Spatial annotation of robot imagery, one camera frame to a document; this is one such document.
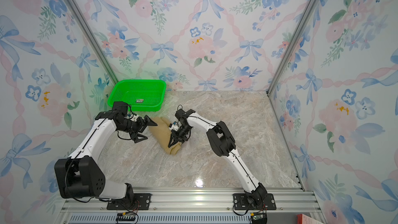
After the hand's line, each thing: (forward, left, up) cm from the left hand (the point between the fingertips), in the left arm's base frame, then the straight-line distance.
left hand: (154, 129), depth 81 cm
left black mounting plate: (-31, +6, -14) cm, 35 cm away
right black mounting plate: (-31, -43, -15) cm, 55 cm away
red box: (-37, -69, -12) cm, 79 cm away
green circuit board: (-36, -53, -19) cm, 67 cm away
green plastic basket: (+39, +24, -15) cm, 48 cm away
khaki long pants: (+3, -1, -9) cm, 9 cm away
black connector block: (-36, +11, -19) cm, 42 cm away
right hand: (-2, -7, -15) cm, 17 cm away
